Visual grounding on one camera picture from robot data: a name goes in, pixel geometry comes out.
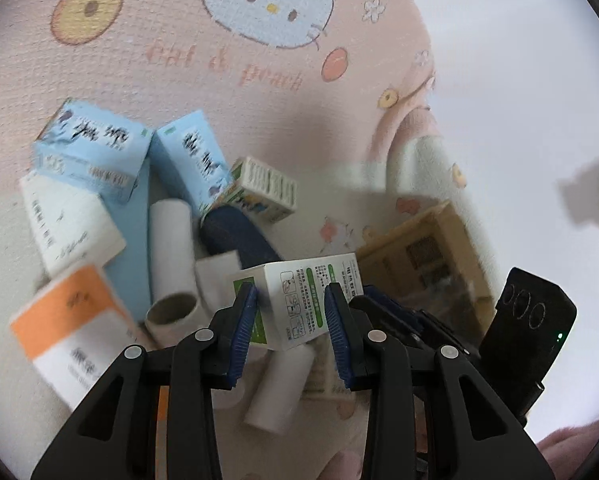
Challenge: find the narrow light blue carton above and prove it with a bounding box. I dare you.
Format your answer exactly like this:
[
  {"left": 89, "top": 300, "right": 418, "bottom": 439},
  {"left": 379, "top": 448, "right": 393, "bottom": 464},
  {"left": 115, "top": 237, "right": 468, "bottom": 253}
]
[{"left": 150, "top": 110, "right": 234, "bottom": 217}]

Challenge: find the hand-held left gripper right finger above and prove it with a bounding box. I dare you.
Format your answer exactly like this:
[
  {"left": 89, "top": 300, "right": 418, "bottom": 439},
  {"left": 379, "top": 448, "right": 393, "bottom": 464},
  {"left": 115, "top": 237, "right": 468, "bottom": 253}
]
[{"left": 324, "top": 281, "right": 543, "bottom": 480}]

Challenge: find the small green white carton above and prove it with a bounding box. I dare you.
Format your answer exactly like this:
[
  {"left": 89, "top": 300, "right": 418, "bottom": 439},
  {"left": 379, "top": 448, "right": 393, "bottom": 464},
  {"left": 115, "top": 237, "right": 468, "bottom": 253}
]
[{"left": 220, "top": 156, "right": 299, "bottom": 224}]

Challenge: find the light blue flat pack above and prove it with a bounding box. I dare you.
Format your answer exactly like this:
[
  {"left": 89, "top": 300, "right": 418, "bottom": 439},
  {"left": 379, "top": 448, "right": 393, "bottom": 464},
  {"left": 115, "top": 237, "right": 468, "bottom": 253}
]
[{"left": 102, "top": 160, "right": 154, "bottom": 324}]

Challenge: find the printed play mat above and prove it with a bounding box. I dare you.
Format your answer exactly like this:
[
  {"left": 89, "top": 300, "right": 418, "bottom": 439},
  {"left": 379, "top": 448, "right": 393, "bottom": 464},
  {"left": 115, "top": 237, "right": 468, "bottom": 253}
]
[{"left": 0, "top": 0, "right": 599, "bottom": 480}]

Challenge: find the brown cardboard box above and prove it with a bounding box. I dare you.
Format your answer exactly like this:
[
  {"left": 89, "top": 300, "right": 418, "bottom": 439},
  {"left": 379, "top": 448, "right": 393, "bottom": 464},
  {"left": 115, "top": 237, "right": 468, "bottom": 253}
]
[{"left": 354, "top": 200, "right": 499, "bottom": 347}]

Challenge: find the white paper tube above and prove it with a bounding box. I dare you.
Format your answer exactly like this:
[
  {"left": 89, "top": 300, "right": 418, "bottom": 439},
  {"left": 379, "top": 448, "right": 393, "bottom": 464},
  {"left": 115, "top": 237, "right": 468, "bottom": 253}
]
[
  {"left": 194, "top": 250, "right": 246, "bottom": 312},
  {"left": 244, "top": 347, "right": 314, "bottom": 434}
]

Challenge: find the grey cardboard tube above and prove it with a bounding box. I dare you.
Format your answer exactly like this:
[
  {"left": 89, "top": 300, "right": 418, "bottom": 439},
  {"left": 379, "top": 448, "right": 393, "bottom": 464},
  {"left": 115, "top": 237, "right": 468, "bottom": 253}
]
[{"left": 144, "top": 199, "right": 203, "bottom": 347}]

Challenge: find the dark blue cloth roll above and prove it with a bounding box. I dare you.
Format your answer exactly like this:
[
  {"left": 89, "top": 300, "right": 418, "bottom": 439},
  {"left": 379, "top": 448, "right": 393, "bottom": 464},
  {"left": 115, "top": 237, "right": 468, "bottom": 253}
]
[{"left": 200, "top": 205, "right": 284, "bottom": 267}]

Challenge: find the large light blue carton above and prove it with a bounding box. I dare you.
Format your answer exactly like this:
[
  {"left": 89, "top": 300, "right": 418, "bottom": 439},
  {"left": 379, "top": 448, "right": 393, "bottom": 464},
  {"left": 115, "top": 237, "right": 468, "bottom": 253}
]
[{"left": 32, "top": 99, "right": 154, "bottom": 205}]

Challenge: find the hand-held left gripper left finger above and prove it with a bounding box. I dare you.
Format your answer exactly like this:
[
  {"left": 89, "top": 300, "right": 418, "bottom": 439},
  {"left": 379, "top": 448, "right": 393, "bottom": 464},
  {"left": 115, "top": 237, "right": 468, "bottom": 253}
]
[{"left": 30, "top": 281, "right": 259, "bottom": 480}]

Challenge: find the orange white tissue pack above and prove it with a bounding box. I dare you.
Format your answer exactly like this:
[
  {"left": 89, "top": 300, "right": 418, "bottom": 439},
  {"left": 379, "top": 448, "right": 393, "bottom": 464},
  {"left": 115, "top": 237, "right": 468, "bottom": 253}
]
[{"left": 10, "top": 265, "right": 146, "bottom": 412}]

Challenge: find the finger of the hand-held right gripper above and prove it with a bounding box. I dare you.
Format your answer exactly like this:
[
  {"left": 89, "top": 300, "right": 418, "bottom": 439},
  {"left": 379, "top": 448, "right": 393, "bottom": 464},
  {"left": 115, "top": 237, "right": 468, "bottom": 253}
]
[
  {"left": 361, "top": 285, "right": 423, "bottom": 334},
  {"left": 413, "top": 309, "right": 483, "bottom": 362}
]

